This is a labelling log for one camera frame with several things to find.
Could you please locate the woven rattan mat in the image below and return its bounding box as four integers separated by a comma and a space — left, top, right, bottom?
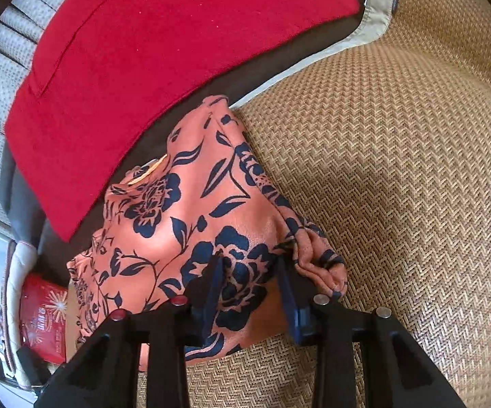
137, 0, 491, 408

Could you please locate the orange floral blouse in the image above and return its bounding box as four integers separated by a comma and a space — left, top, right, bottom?
66, 96, 349, 375

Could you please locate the brown leather sofa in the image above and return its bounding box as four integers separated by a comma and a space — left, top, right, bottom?
0, 6, 369, 290

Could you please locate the red gift tin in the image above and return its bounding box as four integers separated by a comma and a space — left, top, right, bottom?
19, 274, 68, 365

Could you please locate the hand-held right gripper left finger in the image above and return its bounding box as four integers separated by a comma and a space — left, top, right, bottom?
33, 255, 226, 408

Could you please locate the red knitted cloth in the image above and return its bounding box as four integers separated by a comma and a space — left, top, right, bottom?
4, 0, 361, 243

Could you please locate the red and white quilted cushion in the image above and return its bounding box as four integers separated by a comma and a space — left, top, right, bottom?
0, 240, 37, 387

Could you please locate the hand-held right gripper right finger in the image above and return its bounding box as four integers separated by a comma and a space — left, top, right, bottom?
276, 257, 467, 408

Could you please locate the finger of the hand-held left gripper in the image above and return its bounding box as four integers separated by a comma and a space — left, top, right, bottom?
16, 344, 50, 392

